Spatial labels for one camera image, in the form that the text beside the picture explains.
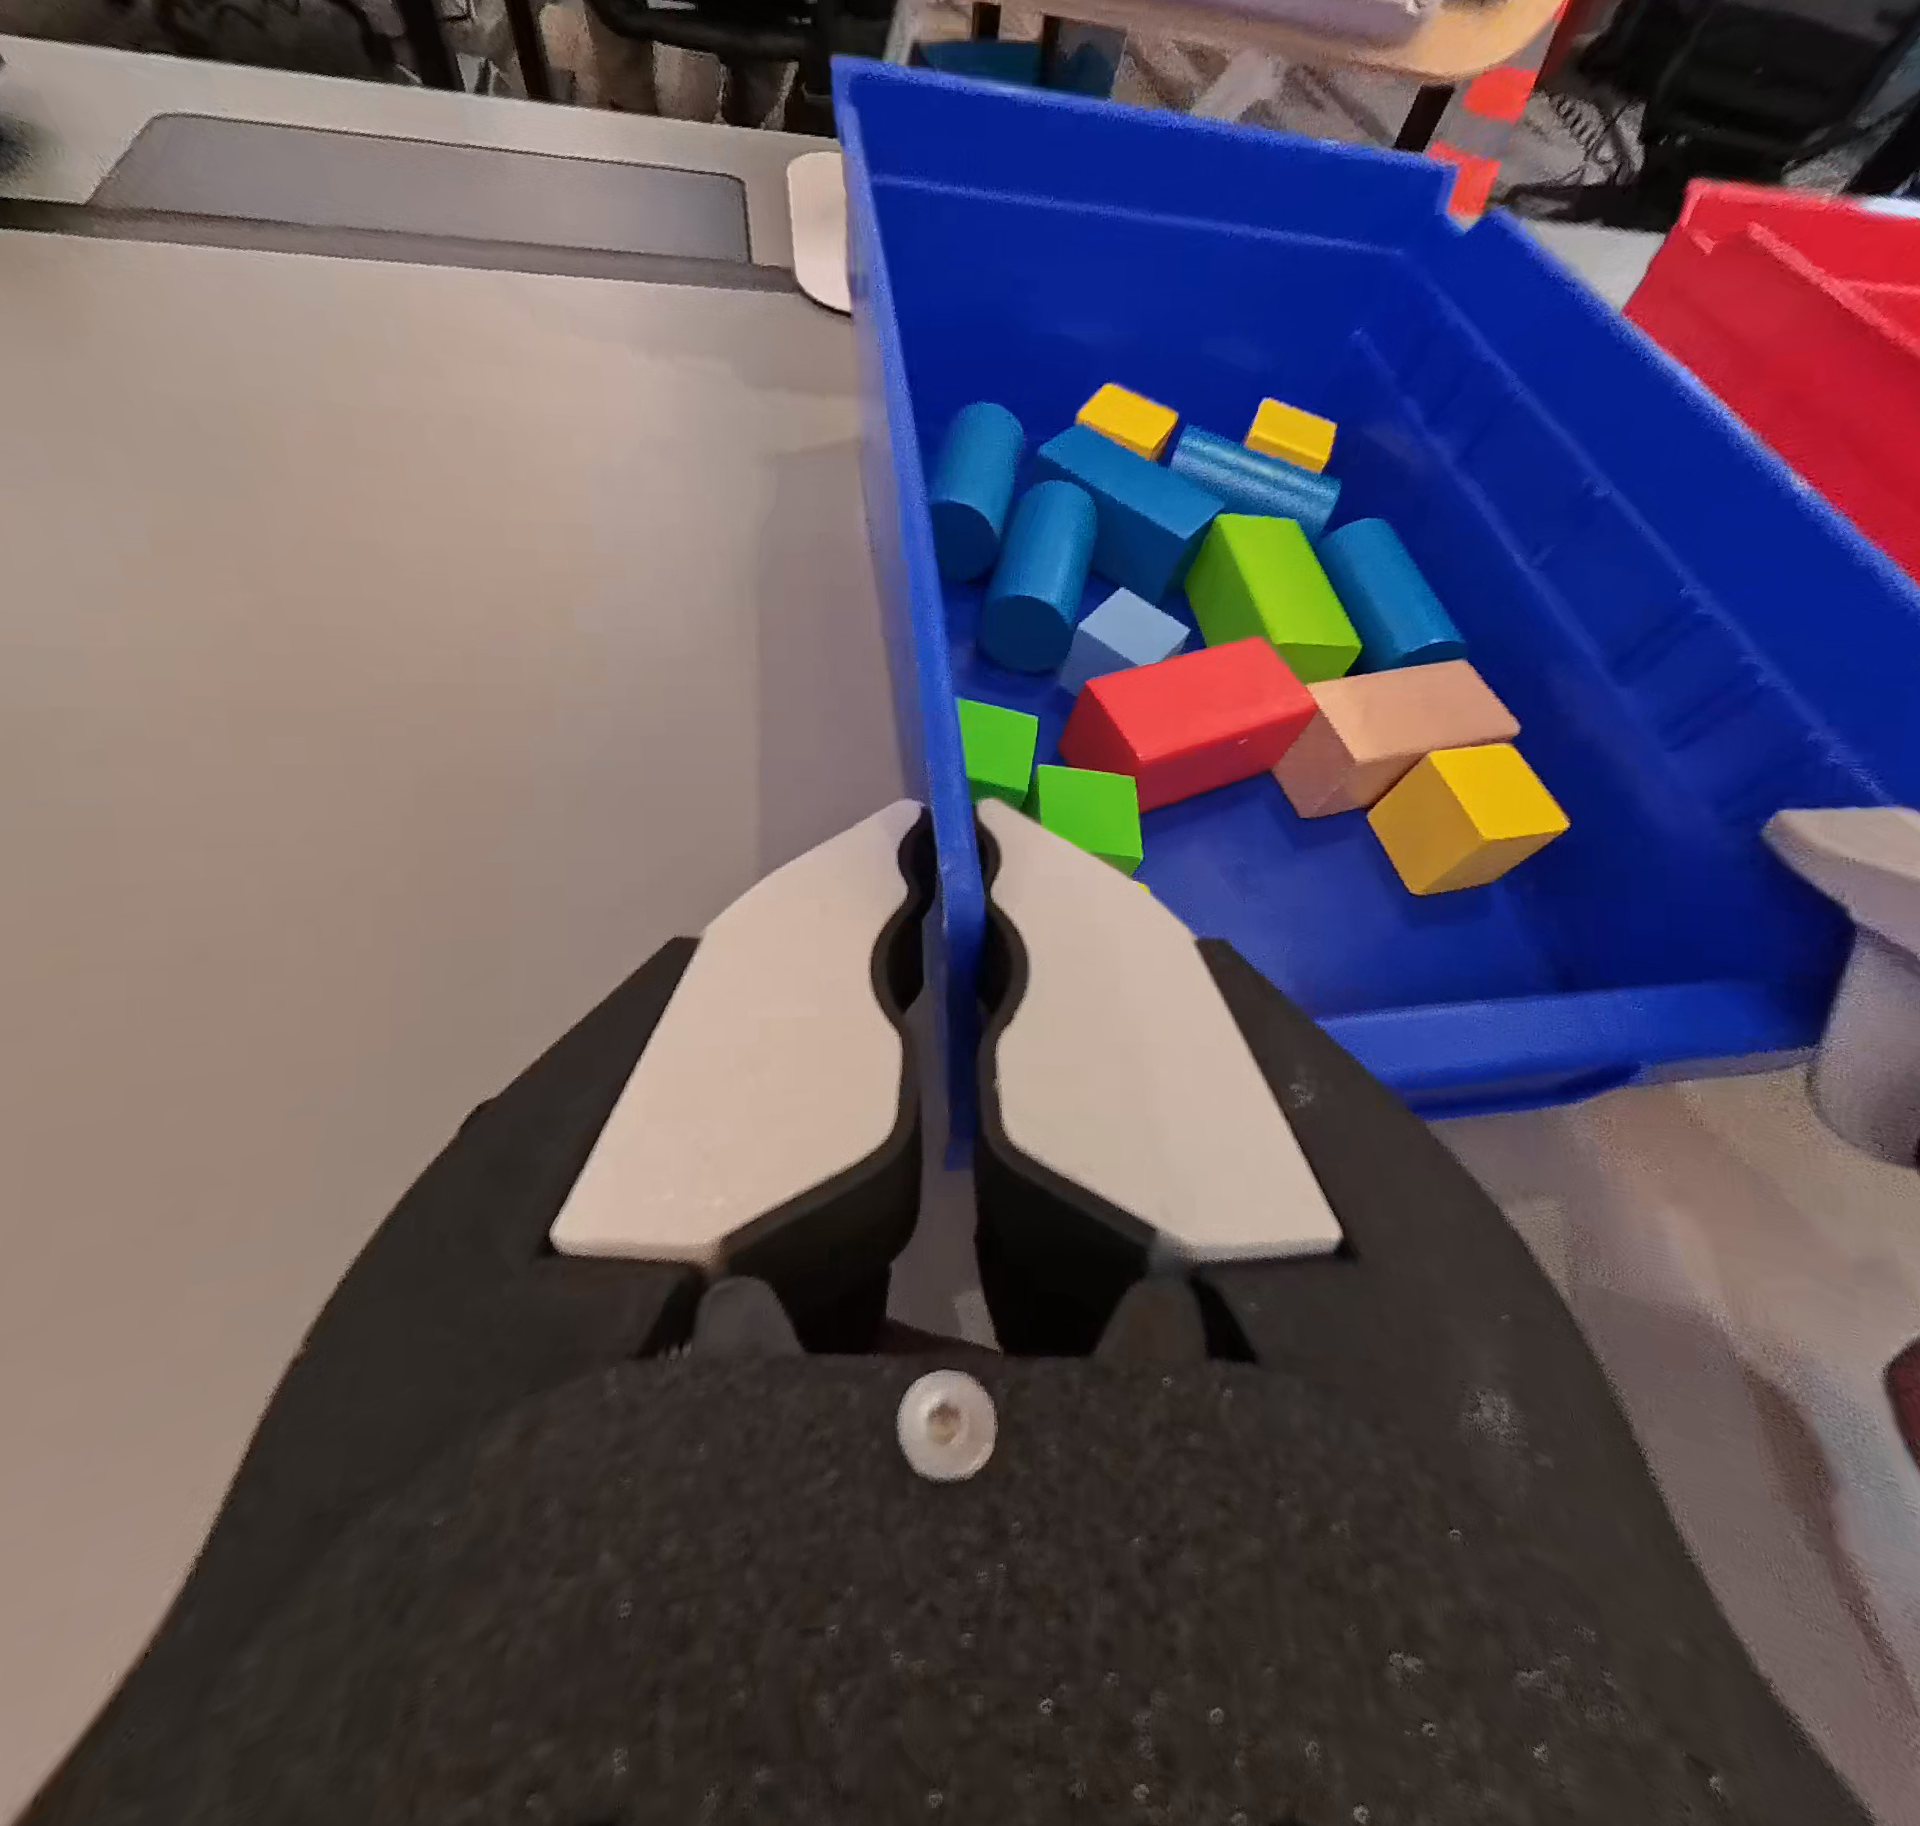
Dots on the green wooden cube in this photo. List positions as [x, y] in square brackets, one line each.
[1087, 813]

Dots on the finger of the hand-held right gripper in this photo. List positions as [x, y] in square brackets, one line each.
[1876, 1041]
[1862, 866]

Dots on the yellow wooden cube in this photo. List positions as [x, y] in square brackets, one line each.
[1465, 814]

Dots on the long green wooden block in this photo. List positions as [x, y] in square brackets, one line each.
[1273, 596]

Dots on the red wooden block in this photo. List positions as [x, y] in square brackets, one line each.
[1192, 722]

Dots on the blue plastic bin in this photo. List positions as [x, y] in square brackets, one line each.
[1621, 596]

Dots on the orange striped bar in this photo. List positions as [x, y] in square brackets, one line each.
[1477, 132]

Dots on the red plastic bin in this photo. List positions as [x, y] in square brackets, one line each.
[1802, 357]

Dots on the small green wooden block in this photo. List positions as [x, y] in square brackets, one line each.
[997, 750]

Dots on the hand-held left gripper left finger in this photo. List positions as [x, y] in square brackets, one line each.
[737, 1083]

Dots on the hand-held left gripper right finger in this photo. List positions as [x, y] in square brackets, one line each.
[1157, 1076]

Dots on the natural wooden block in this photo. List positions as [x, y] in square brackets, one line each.
[1396, 737]

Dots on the light blue wooden cube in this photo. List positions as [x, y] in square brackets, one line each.
[1126, 636]

